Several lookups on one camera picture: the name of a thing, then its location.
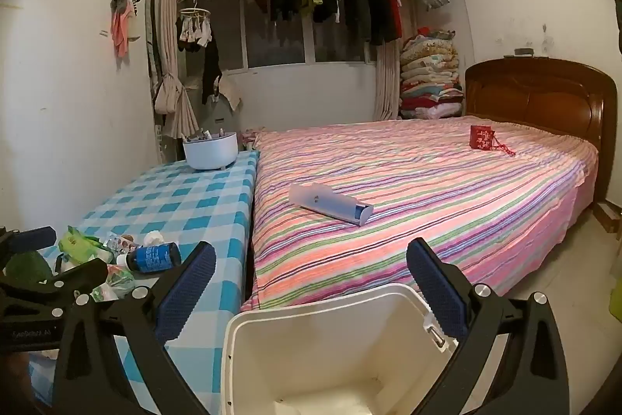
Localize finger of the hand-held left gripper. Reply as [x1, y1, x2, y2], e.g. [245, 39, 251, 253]
[0, 226, 58, 256]
[0, 258, 109, 323]

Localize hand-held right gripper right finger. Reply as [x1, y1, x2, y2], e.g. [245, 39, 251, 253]
[405, 237, 570, 415]

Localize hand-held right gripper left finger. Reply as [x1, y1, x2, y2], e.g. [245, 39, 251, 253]
[51, 241, 219, 415]

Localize dark green packet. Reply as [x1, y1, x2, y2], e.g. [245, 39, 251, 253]
[4, 251, 52, 288]

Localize light green packet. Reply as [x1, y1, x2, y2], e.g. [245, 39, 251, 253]
[58, 225, 116, 263]

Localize brown bottle with blue label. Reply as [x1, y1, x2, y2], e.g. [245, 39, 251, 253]
[115, 241, 182, 274]

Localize red and green wrapper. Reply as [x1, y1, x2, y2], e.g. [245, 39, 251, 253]
[90, 264, 136, 303]

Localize small printed wrapper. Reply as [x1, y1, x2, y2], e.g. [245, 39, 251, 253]
[104, 234, 140, 253]

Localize white plastic bin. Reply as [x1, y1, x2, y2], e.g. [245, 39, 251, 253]
[221, 283, 460, 415]

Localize blue checkered tablecloth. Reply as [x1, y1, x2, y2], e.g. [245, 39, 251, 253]
[29, 150, 260, 415]

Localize white round bowl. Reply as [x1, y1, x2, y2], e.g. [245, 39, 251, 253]
[182, 130, 239, 173]

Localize translucent long box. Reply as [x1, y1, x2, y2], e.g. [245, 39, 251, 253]
[289, 182, 375, 228]

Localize assorted tubes and pens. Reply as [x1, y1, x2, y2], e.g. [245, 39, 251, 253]
[183, 128, 230, 144]

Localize red gift bag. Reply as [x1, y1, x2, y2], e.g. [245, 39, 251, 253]
[469, 126, 516, 159]

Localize grey appliance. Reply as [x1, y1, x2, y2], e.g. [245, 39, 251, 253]
[203, 91, 244, 138]

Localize brown wooden object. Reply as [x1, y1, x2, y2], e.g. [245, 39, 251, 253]
[591, 201, 622, 247]

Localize beige cloth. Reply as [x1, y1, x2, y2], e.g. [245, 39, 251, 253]
[220, 72, 245, 110]

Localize beige straight curtain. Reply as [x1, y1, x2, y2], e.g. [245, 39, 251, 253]
[374, 40, 402, 122]

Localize wooden headboard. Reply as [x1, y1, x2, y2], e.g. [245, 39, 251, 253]
[464, 58, 618, 208]

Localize stack of folded quilts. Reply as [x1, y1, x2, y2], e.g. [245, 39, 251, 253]
[398, 28, 466, 121]

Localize beige tied curtain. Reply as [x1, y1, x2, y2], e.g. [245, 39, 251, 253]
[150, 0, 201, 140]

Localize pink hanging cloth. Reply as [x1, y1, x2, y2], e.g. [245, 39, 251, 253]
[110, 0, 133, 59]

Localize black hanging garment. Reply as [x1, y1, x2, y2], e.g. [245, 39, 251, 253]
[201, 33, 224, 105]

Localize white printed bag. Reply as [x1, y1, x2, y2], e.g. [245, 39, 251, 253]
[124, 0, 145, 41]

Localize window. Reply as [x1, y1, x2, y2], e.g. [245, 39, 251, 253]
[180, 0, 405, 72]

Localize sock drying rack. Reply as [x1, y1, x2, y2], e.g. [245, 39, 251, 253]
[176, 0, 215, 54]

